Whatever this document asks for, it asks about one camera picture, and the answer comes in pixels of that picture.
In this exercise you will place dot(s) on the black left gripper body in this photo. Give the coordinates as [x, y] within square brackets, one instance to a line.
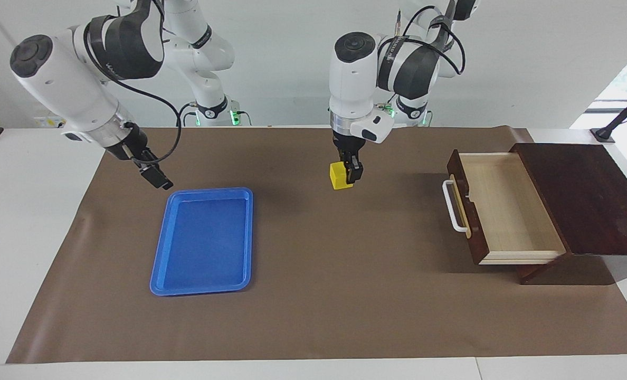
[348, 145]

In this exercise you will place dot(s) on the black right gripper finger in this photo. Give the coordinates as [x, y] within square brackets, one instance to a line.
[161, 175]
[153, 177]

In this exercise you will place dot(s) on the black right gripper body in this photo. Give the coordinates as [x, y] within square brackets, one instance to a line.
[131, 145]

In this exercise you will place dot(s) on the yellow cube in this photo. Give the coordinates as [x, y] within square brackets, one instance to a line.
[340, 177]

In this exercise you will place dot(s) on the wooden drawer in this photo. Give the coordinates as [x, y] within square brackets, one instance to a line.
[509, 211]

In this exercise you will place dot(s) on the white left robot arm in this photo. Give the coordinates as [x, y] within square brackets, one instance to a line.
[350, 79]

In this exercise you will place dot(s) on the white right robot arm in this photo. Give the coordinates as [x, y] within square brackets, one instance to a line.
[65, 84]

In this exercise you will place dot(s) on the dark wooden drawer cabinet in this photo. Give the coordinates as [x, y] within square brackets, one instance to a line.
[582, 200]

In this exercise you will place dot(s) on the blue plastic tray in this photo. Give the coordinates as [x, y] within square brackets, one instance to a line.
[202, 243]

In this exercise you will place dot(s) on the brown paper table mat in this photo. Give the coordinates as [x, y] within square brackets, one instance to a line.
[355, 295]

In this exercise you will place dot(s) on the yellow wall label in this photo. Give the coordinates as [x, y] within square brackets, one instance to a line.
[45, 122]

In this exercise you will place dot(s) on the black camera stand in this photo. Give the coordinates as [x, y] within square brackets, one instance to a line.
[622, 113]

